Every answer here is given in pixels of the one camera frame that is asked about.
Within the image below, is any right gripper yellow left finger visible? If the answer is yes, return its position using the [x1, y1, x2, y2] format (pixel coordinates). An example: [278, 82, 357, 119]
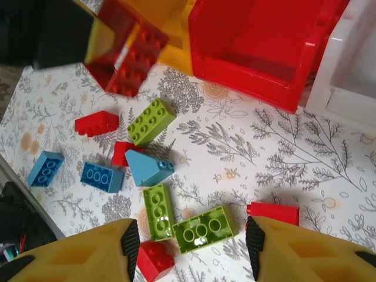
[13, 219, 139, 282]

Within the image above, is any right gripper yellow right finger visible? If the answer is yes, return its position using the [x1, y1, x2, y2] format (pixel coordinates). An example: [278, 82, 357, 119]
[246, 216, 376, 282]

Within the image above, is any red lego brick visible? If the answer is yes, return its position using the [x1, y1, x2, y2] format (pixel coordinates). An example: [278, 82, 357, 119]
[74, 110, 120, 137]
[84, 0, 170, 98]
[135, 240, 176, 282]
[111, 140, 145, 167]
[246, 201, 300, 227]

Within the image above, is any green lego brick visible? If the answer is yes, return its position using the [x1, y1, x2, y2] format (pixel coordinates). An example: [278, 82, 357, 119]
[142, 184, 174, 242]
[172, 204, 236, 255]
[126, 98, 177, 147]

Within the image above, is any light blue sloped lego brick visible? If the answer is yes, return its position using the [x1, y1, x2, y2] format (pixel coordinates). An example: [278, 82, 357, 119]
[124, 149, 174, 187]

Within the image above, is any orange plastic bin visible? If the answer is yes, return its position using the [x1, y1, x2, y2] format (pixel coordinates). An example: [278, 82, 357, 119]
[116, 0, 196, 78]

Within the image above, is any floral patterned table cover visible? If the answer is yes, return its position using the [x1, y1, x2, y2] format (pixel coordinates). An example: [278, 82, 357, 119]
[0, 58, 376, 282]

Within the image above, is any red plastic bin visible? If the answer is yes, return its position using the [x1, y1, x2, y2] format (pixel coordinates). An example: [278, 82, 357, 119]
[187, 0, 352, 115]

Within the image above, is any white plastic bin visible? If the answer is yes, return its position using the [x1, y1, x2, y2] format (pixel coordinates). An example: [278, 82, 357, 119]
[305, 0, 376, 119]

